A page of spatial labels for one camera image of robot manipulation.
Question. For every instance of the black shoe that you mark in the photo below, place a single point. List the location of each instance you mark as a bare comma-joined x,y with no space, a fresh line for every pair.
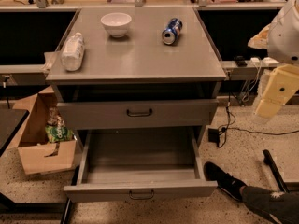
226,182

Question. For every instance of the grey drawer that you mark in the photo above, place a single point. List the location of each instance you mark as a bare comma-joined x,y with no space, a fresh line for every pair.
138,114
140,164

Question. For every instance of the grey drawer cabinet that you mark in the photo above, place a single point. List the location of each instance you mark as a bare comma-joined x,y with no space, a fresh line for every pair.
140,66

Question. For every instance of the green snack bag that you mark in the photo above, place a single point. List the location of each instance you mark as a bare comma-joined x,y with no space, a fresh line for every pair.
58,134

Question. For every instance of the black charger on ledge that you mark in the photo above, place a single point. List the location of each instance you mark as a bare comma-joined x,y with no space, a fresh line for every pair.
240,61

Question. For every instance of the black chair leg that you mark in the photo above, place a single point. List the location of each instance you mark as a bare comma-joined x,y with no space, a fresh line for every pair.
268,160

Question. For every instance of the grey top drawer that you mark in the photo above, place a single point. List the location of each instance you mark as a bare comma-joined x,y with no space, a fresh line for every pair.
138,114

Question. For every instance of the black metal floor bar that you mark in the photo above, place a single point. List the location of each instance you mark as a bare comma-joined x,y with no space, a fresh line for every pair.
68,205

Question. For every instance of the dark trouser leg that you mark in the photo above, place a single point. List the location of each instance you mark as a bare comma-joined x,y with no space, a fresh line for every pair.
275,206

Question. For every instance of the white power strip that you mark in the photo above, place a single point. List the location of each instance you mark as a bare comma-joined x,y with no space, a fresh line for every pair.
268,61

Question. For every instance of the clear plastic water bottle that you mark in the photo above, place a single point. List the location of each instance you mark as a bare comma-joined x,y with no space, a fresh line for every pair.
72,53

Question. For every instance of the white ceramic bowl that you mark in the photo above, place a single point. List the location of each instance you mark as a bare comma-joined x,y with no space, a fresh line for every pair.
116,24

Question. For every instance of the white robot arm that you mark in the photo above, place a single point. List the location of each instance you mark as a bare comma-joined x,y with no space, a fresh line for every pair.
281,39

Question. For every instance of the blue soda can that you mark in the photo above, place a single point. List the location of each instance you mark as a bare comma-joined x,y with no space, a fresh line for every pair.
171,32

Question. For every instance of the black power adapter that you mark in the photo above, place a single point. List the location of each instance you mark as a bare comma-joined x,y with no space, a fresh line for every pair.
213,135

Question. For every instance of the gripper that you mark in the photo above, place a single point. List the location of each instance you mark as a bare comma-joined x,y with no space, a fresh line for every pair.
284,36

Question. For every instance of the brown cardboard box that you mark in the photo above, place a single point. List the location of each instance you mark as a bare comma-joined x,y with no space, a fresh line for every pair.
37,153

